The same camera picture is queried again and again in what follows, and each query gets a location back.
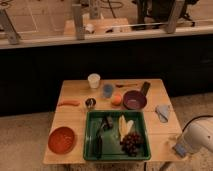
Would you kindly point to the white cup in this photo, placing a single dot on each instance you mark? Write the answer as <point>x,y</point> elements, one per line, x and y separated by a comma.
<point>94,80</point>

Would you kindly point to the green plastic tray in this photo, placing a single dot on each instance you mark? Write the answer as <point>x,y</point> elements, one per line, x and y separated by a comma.
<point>93,122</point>

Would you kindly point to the wooden table in background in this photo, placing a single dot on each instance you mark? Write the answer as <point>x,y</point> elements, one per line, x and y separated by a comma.
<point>101,26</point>

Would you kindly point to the blue grey cloth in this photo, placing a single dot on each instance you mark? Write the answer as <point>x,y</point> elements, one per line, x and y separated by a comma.
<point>163,112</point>

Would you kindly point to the blue cup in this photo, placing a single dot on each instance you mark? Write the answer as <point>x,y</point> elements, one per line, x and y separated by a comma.
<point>108,90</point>

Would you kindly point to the orange fruit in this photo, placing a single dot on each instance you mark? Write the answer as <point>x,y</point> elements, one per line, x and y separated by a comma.
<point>116,100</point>

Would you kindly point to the blue sponge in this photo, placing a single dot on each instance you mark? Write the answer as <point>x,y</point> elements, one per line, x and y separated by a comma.
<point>180,150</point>

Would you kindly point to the purple pan with black handle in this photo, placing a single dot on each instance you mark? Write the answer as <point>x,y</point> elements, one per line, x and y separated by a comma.
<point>136,99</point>

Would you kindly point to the small metal cup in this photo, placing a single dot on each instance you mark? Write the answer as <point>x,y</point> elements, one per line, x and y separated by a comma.
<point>90,103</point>

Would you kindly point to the dark spoon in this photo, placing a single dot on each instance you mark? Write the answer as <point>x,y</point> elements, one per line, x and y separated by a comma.
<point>124,85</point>

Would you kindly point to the orange bowl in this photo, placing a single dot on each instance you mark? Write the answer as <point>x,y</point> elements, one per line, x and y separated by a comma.
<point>62,140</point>

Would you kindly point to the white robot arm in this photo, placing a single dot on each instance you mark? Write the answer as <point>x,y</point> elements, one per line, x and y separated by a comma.
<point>198,134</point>

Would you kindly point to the dark red grapes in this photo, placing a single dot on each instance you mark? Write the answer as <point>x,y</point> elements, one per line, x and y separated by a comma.
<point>131,143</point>

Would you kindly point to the white and yellow gripper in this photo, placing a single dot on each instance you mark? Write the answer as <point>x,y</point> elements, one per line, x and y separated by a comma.
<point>178,139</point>

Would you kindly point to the orange carrot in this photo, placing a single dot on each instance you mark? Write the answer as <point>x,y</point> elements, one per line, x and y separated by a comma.
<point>69,102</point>

